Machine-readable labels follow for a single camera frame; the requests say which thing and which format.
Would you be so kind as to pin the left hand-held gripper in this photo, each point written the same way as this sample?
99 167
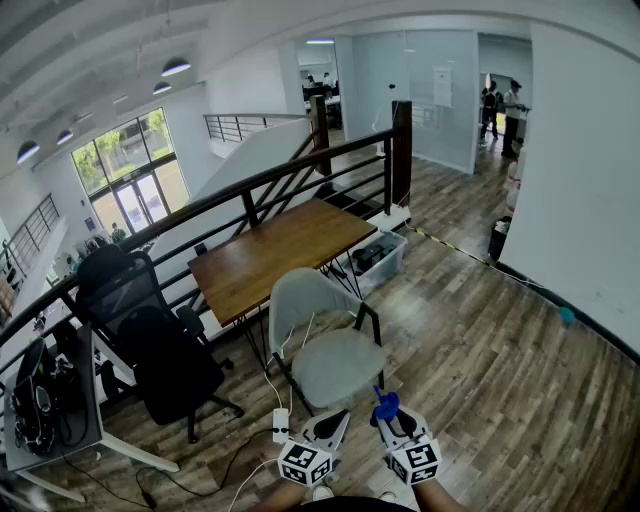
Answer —
300 462

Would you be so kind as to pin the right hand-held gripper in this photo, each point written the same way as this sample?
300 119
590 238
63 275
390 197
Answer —
415 460

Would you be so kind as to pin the blue wiping cloth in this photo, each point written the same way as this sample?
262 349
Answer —
386 407

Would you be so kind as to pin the grey shell chair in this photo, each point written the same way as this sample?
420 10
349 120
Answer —
295 295

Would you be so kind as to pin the person's left forearm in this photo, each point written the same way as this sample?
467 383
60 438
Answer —
285 500

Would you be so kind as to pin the person's right forearm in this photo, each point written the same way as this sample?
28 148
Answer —
440 500

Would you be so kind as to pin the black mesh office chair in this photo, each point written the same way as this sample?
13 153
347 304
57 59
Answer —
165 360

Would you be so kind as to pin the white power strip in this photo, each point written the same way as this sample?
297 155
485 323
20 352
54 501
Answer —
281 420

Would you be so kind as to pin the person's left white shoe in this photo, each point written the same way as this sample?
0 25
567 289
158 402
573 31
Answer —
322 492

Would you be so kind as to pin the person's white shoe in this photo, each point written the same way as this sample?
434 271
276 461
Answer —
322 492
388 497

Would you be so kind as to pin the person's right white shoe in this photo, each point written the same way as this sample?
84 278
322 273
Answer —
388 497

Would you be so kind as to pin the person's black shirt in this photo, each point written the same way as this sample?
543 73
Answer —
360 506

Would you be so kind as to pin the clear plastic storage box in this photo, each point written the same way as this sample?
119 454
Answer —
382 272

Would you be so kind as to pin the wooden table with black legs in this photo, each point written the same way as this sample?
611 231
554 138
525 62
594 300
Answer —
280 255

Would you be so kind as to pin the yellow black striped floor tape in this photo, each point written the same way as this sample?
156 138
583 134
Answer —
450 245

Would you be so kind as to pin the small teal object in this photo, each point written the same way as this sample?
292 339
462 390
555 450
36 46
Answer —
567 315

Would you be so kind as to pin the black waste bin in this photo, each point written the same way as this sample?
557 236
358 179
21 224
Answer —
500 240

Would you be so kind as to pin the small black box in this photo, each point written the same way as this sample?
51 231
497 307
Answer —
201 249

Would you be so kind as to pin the dark wooden staircase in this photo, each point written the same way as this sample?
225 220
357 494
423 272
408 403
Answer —
350 200

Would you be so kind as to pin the grey desk white legs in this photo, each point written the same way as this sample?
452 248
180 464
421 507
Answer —
85 350

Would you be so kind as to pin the white water jug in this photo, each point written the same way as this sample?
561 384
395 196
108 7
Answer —
513 175
510 201

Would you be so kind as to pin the dark wooden metal railing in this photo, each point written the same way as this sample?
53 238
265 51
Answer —
401 150

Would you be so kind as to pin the grey metal balcony railing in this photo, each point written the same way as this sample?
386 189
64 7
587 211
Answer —
37 211
235 116

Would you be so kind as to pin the large glass entrance window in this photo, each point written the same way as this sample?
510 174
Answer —
125 150

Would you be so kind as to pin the white paper notice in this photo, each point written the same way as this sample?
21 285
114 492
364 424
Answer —
442 85

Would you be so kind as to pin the dome pendant lamp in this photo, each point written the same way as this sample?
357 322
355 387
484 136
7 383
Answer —
176 67
65 137
162 88
28 152

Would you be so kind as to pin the ceiling strip light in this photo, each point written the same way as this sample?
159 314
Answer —
320 41

